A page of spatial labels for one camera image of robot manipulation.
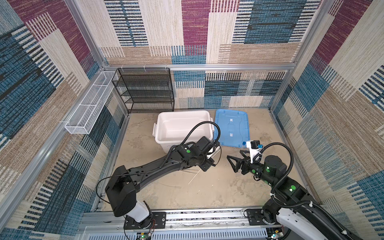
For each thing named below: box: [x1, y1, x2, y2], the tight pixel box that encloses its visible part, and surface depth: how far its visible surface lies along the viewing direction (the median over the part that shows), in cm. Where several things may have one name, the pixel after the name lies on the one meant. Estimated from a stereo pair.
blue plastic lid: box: [214, 109, 250, 148], surface depth 114 cm
